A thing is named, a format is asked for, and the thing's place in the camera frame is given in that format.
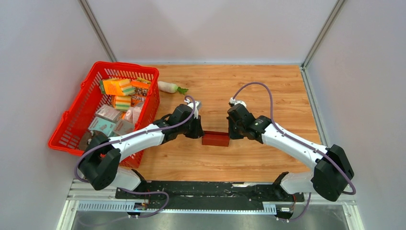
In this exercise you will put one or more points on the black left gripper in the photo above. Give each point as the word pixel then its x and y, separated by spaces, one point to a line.
pixel 198 132

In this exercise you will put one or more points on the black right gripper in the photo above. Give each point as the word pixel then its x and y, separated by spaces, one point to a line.
pixel 231 134

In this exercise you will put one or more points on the red paper box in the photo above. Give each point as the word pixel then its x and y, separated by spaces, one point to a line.
pixel 214 138

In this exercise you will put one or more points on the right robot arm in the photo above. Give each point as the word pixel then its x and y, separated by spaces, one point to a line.
pixel 330 170

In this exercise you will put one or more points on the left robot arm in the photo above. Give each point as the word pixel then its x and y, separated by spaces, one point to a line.
pixel 99 165

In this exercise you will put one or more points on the orange snack box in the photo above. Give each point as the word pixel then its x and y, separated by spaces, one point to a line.
pixel 141 87

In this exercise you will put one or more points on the white radish toy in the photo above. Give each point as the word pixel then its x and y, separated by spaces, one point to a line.
pixel 171 88

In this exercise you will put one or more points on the pink white carton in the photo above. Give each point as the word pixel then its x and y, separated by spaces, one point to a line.
pixel 133 113

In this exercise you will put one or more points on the grey pink packet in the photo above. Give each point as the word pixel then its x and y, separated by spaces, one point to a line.
pixel 123 127

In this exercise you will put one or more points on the orange sponge pack lower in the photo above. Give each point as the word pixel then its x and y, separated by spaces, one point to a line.
pixel 122 103

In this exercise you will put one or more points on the orange sponge pack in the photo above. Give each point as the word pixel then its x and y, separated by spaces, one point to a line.
pixel 122 103
pixel 116 87

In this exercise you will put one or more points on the orange sponge pack upper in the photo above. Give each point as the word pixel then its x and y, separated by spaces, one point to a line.
pixel 116 87

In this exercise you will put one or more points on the teal packet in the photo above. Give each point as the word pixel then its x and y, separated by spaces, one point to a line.
pixel 102 125

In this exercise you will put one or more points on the brown pouch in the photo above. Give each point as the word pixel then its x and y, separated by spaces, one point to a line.
pixel 87 138

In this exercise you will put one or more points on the red plastic basket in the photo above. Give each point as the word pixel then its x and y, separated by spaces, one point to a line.
pixel 76 120

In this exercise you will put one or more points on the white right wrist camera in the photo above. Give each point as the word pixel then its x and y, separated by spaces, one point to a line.
pixel 234 101

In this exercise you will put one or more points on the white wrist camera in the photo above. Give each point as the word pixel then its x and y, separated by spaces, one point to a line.
pixel 195 105
pixel 234 101

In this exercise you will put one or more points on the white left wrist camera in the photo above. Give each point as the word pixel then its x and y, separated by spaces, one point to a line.
pixel 195 105

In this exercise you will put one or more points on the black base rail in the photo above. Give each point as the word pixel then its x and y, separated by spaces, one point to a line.
pixel 194 195

